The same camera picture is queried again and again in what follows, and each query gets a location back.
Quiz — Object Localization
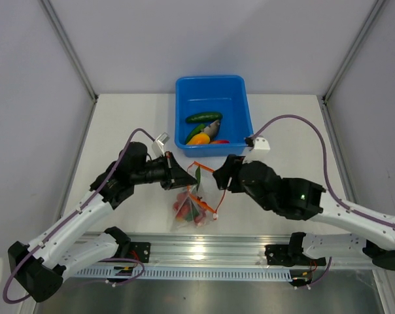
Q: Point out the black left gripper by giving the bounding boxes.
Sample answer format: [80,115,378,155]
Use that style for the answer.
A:
[131,151,198,190]

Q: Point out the clear orange zip top bag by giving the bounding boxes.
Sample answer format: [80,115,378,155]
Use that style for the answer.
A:
[171,161,226,231]

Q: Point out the grey toy fish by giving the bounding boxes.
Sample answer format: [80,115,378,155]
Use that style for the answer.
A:
[201,120,220,139]

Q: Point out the green cucumber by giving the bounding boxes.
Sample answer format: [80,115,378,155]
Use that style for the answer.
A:
[185,112,223,124]

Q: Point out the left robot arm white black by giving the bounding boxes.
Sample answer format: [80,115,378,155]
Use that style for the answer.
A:
[7,142,197,302]

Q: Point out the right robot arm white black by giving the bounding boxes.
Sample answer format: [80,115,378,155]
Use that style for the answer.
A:
[213,155,395,271]

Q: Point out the red chili pepper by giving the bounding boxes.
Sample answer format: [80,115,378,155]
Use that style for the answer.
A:
[210,139,230,145]

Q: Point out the yellow orange bell pepper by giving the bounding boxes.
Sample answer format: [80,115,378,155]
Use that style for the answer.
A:
[187,132,211,146]

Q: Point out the small green chili pepper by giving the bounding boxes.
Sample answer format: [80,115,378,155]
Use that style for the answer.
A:
[184,124,205,145]

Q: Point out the blue plastic bin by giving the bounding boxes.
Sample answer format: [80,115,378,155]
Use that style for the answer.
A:
[175,75,253,158]

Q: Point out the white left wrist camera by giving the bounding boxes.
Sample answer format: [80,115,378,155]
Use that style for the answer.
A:
[152,132,170,158]

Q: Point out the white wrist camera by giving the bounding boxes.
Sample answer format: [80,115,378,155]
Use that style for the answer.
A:
[243,137,271,164]
[152,132,170,158]

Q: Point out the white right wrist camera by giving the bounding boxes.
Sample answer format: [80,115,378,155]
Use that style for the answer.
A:
[243,137,271,164]

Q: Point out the aluminium mounting rail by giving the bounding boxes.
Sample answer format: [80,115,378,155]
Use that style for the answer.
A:
[66,232,390,271]

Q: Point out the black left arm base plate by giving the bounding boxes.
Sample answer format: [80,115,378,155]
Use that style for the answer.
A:
[126,242,151,264]

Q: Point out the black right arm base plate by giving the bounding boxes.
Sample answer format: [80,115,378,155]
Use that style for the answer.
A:
[265,244,327,267]

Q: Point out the slotted white cable duct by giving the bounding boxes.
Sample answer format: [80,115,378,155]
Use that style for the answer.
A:
[74,266,292,282]

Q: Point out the right aluminium frame post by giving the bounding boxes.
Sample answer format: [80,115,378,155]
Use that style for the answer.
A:
[322,0,389,105]

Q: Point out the aluminium frame post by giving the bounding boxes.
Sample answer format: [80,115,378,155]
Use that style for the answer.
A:
[322,0,389,105]
[38,0,98,103]

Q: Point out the left aluminium frame post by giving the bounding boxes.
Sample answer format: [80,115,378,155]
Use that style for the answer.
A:
[38,0,98,103]

